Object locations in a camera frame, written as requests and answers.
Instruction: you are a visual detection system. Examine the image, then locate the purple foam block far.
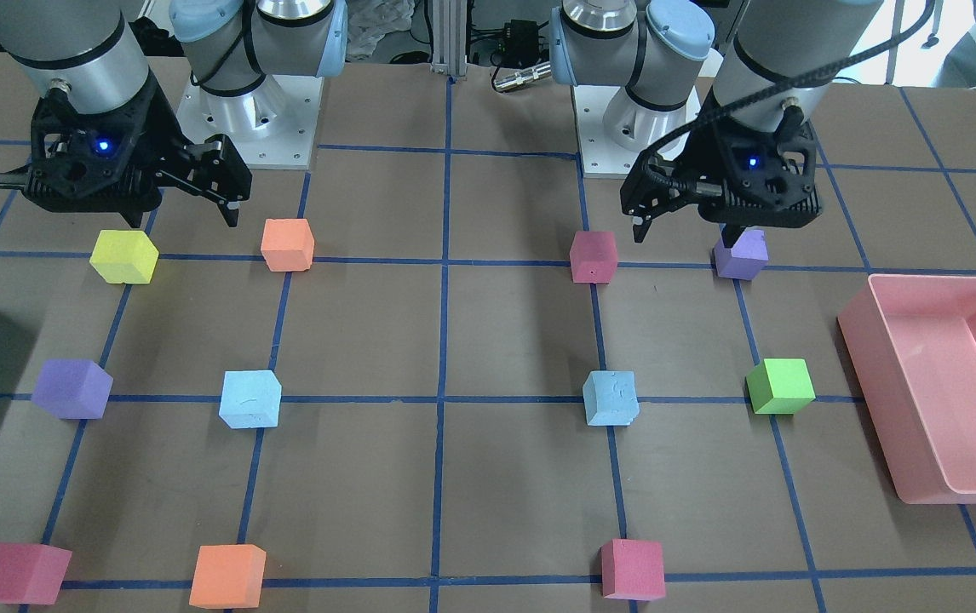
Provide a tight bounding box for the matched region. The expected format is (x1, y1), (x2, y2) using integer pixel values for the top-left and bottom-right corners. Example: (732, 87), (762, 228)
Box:
(713, 228), (769, 280)

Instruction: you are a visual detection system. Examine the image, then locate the silver cylinder connector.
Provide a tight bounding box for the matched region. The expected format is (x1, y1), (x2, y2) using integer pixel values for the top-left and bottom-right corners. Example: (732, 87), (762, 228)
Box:
(491, 61), (553, 94)

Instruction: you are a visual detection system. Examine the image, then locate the pink plastic bin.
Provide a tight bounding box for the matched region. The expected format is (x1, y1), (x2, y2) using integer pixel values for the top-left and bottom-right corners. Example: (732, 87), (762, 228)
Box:
(838, 274), (976, 504)

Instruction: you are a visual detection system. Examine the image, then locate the purple foam block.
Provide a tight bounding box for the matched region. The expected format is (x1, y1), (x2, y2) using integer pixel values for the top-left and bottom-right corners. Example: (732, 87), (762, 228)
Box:
(30, 358), (113, 420)
(713, 228), (769, 280)

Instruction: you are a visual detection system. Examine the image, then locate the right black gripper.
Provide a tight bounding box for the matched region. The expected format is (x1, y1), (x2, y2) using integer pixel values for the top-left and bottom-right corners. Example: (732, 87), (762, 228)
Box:
(0, 81), (253, 228)

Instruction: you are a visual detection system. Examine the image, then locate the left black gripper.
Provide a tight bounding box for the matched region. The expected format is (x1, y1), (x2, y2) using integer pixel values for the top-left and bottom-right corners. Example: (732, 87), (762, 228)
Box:
(620, 101), (823, 249)

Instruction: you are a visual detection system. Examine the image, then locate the green foam block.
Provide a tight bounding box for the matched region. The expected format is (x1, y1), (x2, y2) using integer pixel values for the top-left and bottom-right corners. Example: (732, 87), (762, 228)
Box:
(745, 358), (817, 415)

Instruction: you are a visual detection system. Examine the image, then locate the orange foam block near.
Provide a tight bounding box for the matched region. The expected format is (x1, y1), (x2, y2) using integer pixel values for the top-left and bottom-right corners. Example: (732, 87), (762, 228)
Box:
(188, 544), (267, 610)

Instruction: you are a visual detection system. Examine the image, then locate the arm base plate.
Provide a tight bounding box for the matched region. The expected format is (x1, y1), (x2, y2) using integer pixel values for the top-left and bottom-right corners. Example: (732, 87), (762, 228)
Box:
(571, 81), (693, 180)
(176, 75), (327, 170)

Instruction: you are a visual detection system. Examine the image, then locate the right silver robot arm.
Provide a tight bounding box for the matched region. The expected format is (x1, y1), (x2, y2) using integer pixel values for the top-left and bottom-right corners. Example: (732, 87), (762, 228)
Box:
(0, 1), (348, 229)

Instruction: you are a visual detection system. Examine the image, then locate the magenta foam block far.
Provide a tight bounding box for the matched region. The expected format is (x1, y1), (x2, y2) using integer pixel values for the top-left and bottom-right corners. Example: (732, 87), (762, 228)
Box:
(569, 232), (619, 284)

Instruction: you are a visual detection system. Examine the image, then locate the orange foam block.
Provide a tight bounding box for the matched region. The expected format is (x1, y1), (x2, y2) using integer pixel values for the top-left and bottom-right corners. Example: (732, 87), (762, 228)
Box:
(188, 544), (267, 610)
(260, 218), (314, 272)

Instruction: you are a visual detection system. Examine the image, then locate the black power adapter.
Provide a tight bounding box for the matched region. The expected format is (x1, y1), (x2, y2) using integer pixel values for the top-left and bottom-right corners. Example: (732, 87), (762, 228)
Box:
(498, 19), (547, 67)

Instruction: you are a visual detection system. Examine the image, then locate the magenta foam block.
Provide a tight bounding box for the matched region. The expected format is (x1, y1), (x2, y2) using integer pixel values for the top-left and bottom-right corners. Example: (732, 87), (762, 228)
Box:
(0, 542), (72, 605)
(569, 232), (619, 284)
(600, 538), (667, 602)

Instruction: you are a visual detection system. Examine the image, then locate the yellow foam block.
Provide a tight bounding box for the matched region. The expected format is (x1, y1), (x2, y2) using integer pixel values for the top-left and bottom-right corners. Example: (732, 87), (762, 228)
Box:
(89, 229), (158, 284)

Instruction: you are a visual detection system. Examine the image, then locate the orange foam block far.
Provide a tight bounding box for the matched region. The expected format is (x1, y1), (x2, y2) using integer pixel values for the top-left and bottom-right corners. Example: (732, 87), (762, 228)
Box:
(260, 218), (314, 272)

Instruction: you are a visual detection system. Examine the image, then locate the purple foam block near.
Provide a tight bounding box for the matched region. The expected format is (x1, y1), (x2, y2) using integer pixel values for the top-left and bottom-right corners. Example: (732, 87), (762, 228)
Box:
(30, 358), (113, 420)

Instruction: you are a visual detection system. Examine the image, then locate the light blue block arm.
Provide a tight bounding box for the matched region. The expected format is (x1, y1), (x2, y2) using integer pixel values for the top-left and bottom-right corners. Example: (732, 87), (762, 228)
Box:
(583, 371), (640, 427)
(218, 370), (282, 428)

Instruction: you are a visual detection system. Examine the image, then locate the aluminium frame post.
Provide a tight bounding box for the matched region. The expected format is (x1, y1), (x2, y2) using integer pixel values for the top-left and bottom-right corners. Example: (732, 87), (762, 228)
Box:
(423, 0), (468, 82)

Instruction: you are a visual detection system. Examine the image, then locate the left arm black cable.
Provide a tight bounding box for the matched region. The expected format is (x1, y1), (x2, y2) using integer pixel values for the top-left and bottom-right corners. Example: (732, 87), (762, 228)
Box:
(655, 0), (936, 192)

